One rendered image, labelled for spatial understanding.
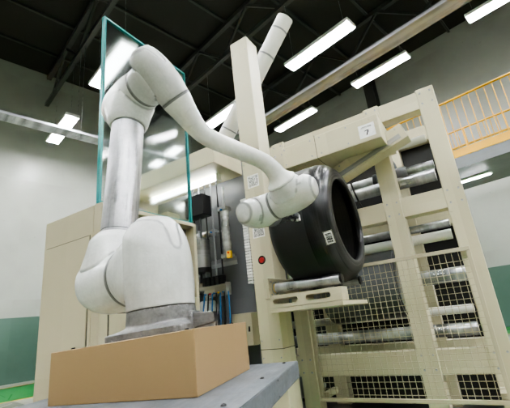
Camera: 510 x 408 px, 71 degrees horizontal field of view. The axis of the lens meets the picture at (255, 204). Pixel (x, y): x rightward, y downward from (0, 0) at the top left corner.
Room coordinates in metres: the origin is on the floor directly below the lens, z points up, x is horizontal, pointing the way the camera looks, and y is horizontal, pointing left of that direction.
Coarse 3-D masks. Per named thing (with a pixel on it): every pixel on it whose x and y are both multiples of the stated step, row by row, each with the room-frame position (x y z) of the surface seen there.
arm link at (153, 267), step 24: (144, 240) 0.77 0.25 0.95; (168, 240) 0.79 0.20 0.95; (120, 264) 0.81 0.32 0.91; (144, 264) 0.77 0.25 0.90; (168, 264) 0.78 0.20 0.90; (192, 264) 0.85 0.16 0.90; (120, 288) 0.81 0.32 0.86; (144, 288) 0.77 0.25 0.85; (168, 288) 0.78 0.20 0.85; (192, 288) 0.83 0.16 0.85
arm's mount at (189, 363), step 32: (64, 352) 0.73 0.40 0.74; (96, 352) 0.72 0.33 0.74; (128, 352) 0.70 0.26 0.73; (160, 352) 0.68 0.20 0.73; (192, 352) 0.67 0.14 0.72; (224, 352) 0.80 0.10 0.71; (64, 384) 0.73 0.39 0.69; (96, 384) 0.71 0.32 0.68; (128, 384) 0.70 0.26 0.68; (160, 384) 0.68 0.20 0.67; (192, 384) 0.67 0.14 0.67
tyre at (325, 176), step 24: (312, 168) 1.60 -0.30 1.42; (336, 192) 1.93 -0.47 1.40; (312, 216) 1.50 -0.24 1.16; (336, 216) 2.02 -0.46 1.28; (288, 240) 1.59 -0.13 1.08; (312, 240) 1.54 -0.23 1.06; (336, 240) 1.54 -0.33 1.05; (360, 240) 1.89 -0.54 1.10; (288, 264) 1.66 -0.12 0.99; (312, 264) 1.62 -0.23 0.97; (336, 264) 1.60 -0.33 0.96; (360, 264) 1.79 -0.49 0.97
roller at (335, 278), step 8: (296, 280) 1.72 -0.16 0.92; (304, 280) 1.69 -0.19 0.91; (312, 280) 1.67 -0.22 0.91; (320, 280) 1.65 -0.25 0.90; (328, 280) 1.63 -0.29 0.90; (336, 280) 1.61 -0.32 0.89; (280, 288) 1.76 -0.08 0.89; (288, 288) 1.74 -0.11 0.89; (296, 288) 1.72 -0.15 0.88; (304, 288) 1.71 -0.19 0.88
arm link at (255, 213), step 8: (248, 200) 1.15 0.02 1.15; (256, 200) 1.16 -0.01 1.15; (264, 200) 1.15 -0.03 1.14; (240, 208) 1.15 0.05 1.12; (248, 208) 1.14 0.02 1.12; (256, 208) 1.14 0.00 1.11; (264, 208) 1.15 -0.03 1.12; (240, 216) 1.16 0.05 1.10; (248, 216) 1.14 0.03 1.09; (256, 216) 1.15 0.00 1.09; (264, 216) 1.17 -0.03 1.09; (272, 216) 1.17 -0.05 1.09; (248, 224) 1.17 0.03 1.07; (256, 224) 1.18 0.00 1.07; (264, 224) 1.20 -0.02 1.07
